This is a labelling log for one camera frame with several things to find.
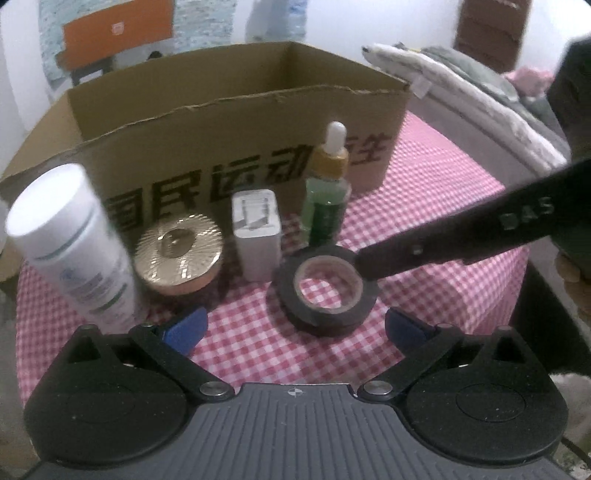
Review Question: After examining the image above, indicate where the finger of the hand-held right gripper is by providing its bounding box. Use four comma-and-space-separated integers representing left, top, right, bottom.
353, 210, 467, 283

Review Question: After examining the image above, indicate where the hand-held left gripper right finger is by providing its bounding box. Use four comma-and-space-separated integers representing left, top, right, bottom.
358, 307, 539, 403

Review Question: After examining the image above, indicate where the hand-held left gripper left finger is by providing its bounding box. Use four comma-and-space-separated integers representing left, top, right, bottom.
58, 307, 234, 404

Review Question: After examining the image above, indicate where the gold-lidded cosmetic jar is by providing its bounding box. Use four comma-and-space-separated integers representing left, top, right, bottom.
135, 216, 225, 297

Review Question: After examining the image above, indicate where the green dropper bottle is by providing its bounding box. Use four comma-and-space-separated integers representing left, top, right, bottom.
300, 121, 352, 247

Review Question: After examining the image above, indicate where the white charger plug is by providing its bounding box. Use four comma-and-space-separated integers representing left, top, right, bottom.
231, 188, 283, 282

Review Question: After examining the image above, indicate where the black tape roll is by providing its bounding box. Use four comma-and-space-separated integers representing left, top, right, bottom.
276, 244, 379, 337

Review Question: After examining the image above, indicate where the white plastic bottle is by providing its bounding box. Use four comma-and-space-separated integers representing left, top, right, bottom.
4, 164, 144, 333

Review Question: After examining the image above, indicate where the brown cardboard box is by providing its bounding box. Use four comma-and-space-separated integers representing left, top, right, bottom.
0, 41, 411, 282

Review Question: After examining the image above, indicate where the pink checkered tablecloth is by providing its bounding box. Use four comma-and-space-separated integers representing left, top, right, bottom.
16, 111, 529, 407

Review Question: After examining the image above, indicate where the grey sofa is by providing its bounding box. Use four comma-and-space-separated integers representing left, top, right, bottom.
406, 95, 591, 374

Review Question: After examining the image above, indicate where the pink plush cloth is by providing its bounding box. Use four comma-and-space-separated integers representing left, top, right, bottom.
505, 67, 555, 95

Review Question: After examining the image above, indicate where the folded blankets pile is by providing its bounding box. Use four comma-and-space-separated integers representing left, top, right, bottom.
362, 42, 568, 174

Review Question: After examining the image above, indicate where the grey-green blanket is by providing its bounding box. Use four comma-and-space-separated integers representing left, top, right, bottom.
420, 45, 568, 148

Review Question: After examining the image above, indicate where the brown wooden cabinet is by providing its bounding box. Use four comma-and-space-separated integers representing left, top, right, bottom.
455, 0, 532, 72

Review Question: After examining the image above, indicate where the blue water jug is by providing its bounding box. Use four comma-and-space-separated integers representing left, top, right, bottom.
272, 0, 308, 40

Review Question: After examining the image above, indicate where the white water dispenser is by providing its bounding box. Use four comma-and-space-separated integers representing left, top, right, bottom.
245, 0, 282, 43

